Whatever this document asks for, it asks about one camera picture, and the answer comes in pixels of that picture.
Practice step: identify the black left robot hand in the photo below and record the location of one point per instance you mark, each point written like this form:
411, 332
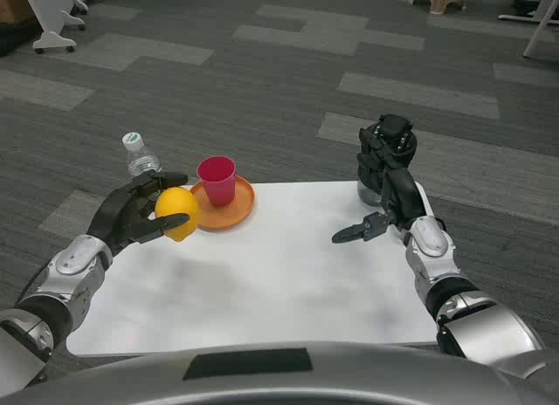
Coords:
118, 213

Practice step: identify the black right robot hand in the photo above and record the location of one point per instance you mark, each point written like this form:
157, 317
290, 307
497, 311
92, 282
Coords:
395, 191

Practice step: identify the yellow lemon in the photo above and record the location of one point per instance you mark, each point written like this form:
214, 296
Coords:
177, 214

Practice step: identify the clear glass jar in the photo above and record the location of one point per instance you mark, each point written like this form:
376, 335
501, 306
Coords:
369, 194

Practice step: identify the clear plastic water bottle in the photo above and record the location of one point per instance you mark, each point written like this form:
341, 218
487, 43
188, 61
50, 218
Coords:
140, 158

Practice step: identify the pink plastic cup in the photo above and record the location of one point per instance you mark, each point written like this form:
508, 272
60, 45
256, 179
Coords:
217, 180

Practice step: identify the orange plate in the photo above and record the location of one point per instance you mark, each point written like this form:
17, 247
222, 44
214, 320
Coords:
238, 206

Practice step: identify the white wheeled stand base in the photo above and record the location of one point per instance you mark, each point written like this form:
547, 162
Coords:
57, 18

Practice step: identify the silver robot chest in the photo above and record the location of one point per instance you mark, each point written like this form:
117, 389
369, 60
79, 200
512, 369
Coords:
271, 374

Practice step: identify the white desk leg frame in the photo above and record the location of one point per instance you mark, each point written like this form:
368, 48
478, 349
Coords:
535, 18

